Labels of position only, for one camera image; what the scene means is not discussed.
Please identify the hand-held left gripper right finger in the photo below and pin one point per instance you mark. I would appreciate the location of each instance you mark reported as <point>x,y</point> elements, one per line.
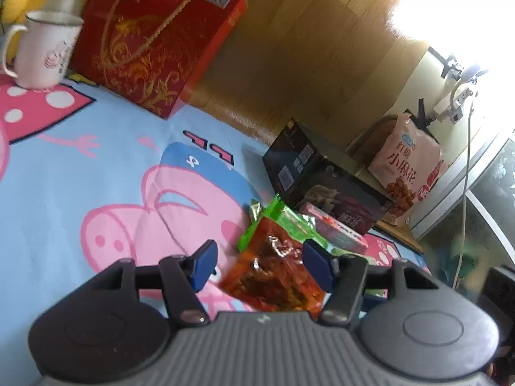
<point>318,267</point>

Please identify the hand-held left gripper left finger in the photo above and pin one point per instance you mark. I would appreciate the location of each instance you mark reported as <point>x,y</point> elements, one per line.
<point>204,265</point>

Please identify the red snack packet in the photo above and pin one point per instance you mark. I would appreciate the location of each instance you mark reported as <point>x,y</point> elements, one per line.
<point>273,279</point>

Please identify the green snack packet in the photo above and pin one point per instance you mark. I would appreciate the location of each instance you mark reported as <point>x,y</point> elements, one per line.
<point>287,221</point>

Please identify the black tin box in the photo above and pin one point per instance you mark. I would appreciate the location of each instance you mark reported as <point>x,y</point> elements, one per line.
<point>299,161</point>

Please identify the pink carton box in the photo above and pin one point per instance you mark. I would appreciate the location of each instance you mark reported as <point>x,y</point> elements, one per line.
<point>342,233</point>

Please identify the large pink snack bag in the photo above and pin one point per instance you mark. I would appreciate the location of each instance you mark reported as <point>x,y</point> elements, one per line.
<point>406,161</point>

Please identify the printed cartoon blanket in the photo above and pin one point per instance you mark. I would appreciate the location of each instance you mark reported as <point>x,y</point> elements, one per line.
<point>80,161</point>

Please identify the black tape strip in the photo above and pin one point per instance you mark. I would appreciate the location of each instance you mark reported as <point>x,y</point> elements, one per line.
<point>422,112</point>
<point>450,66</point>

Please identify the white power strip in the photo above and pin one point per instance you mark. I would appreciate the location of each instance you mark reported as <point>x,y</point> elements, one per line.
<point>452,106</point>

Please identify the red gift box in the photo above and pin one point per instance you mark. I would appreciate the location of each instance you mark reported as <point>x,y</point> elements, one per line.
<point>149,48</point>

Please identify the white enamel mug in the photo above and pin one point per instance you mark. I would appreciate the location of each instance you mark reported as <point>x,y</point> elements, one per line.
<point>44,52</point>

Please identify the grey window frame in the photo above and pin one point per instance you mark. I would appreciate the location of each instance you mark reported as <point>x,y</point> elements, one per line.
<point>462,193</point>

